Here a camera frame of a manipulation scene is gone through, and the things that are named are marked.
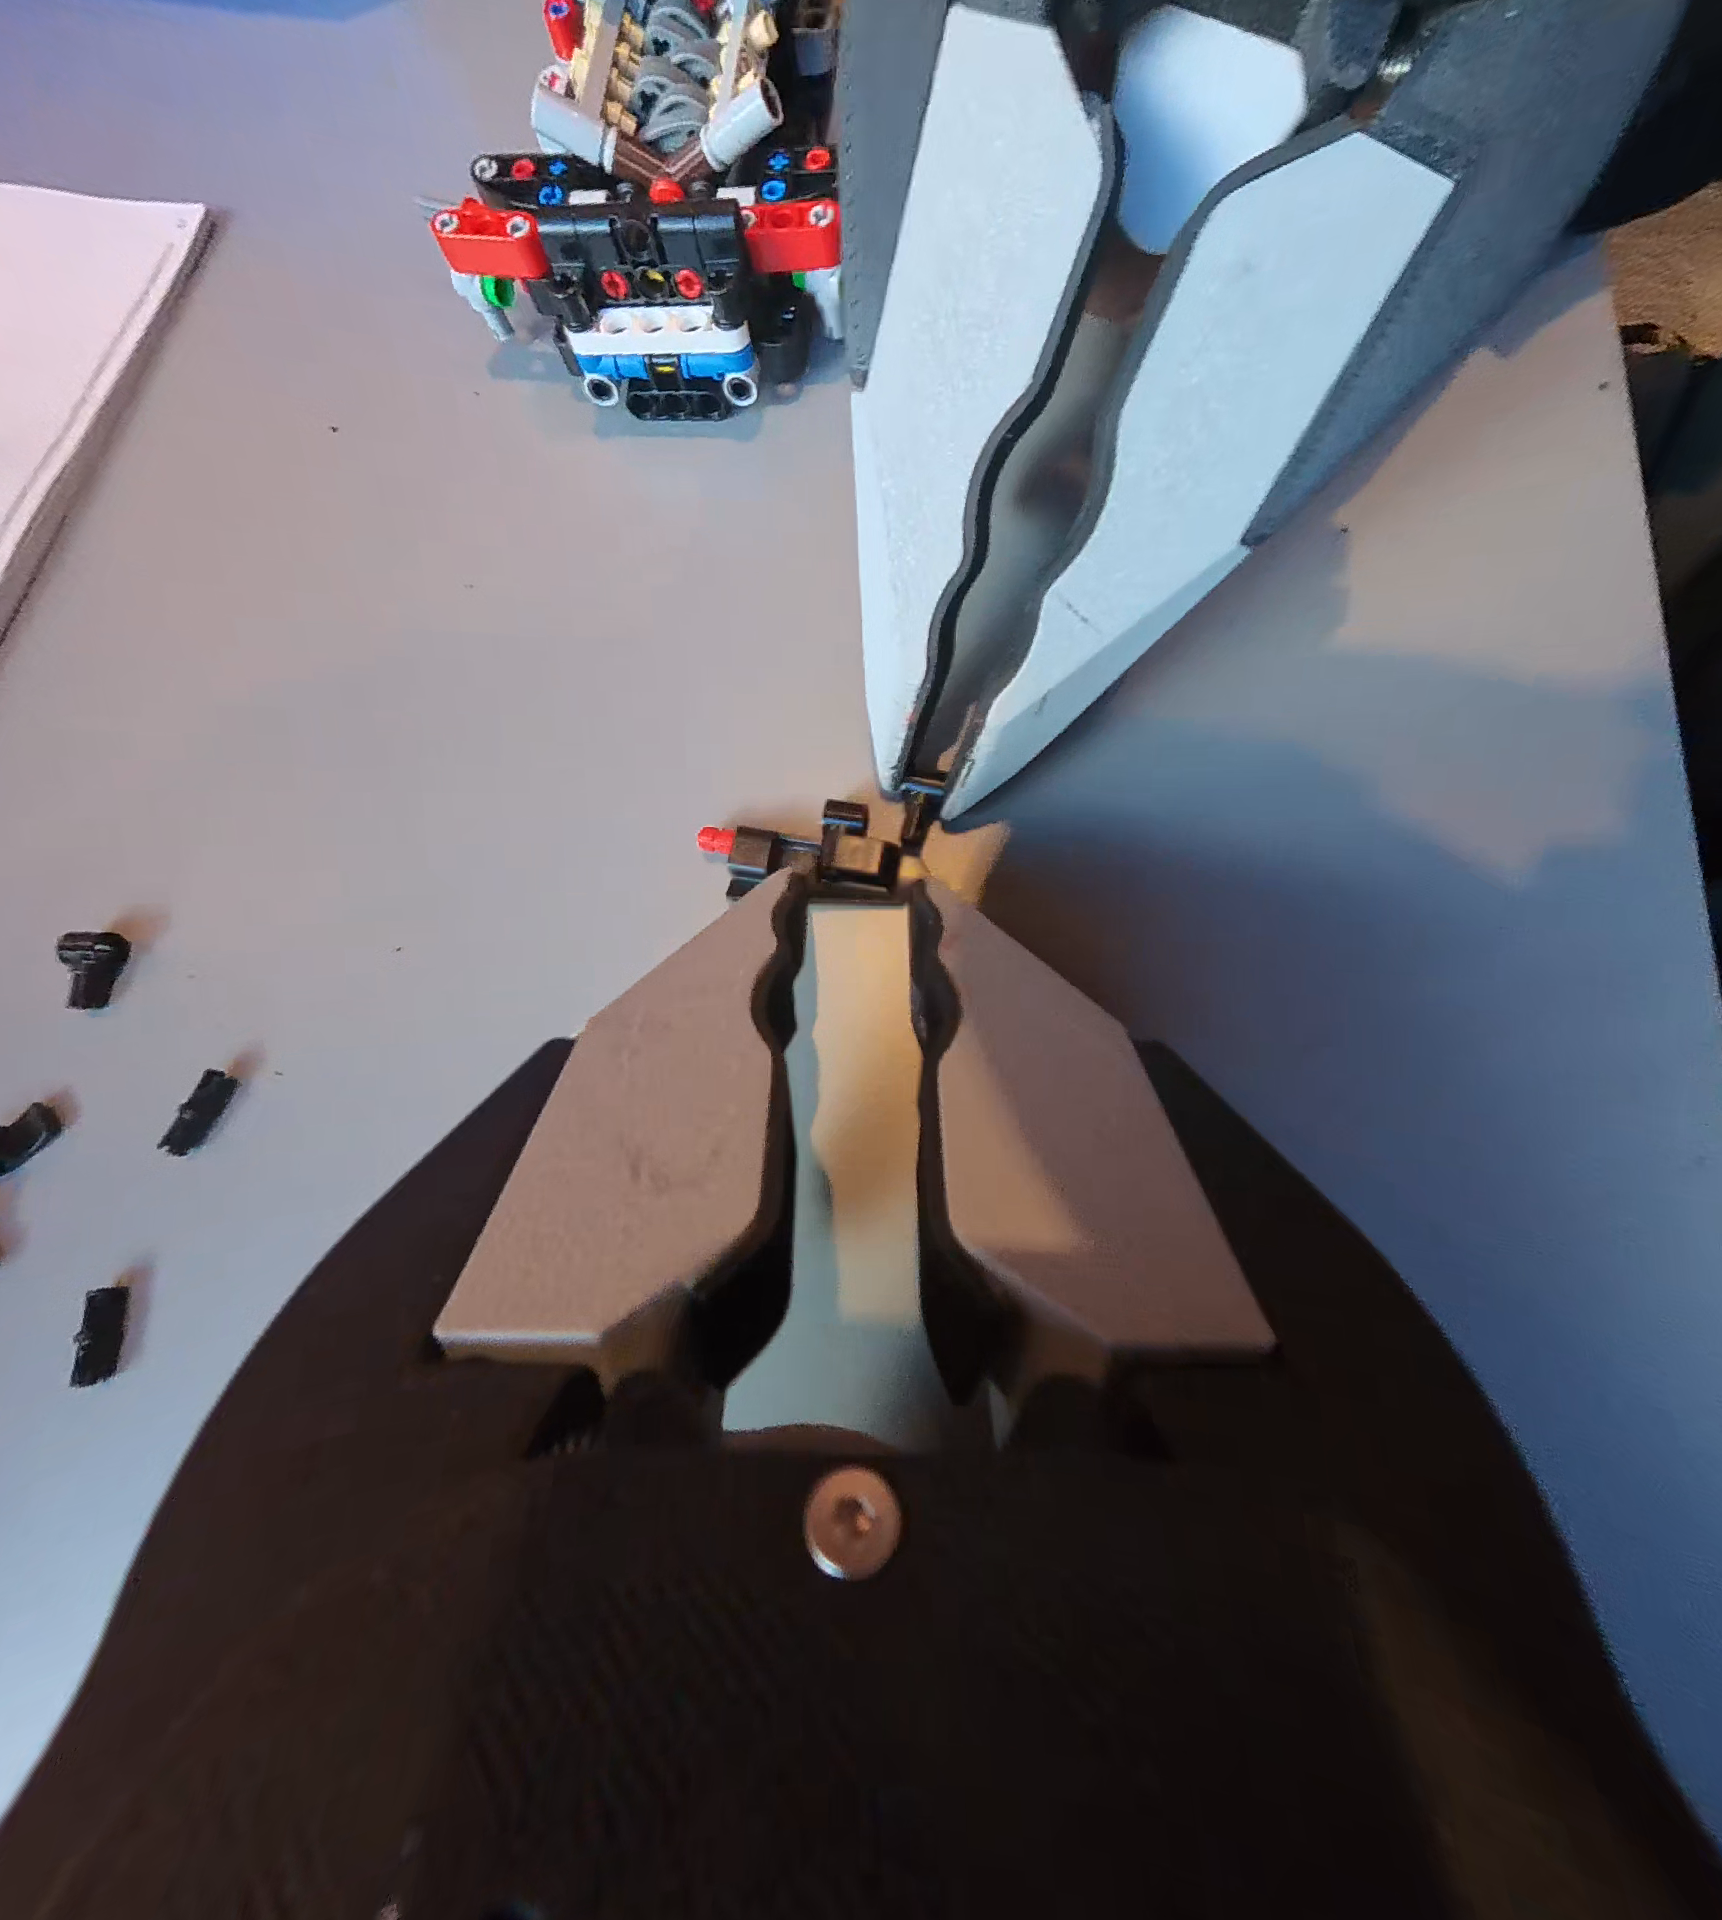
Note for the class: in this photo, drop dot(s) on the grey desk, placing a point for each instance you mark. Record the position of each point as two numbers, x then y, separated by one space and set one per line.
426 675

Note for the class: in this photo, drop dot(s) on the small black pin connector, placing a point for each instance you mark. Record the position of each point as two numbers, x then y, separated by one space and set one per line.
923 818

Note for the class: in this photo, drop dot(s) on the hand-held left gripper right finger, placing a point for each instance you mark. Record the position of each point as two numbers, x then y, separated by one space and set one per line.
1100 1185

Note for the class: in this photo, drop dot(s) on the open instruction book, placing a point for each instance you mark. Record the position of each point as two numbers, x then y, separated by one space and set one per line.
7 420

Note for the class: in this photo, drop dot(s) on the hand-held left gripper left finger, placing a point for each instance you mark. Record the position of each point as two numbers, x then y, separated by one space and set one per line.
620 1170

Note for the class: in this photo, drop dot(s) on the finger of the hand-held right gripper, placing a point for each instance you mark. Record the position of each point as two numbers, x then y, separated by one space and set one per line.
951 330
1251 375

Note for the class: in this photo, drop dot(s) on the toy brick car model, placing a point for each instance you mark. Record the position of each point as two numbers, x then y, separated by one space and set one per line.
650 254

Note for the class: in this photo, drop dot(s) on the cluster of black connector pieces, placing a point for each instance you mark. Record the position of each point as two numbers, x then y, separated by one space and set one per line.
93 960

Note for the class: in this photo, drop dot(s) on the black hinged brick piece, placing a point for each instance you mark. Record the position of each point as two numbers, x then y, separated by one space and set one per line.
855 854

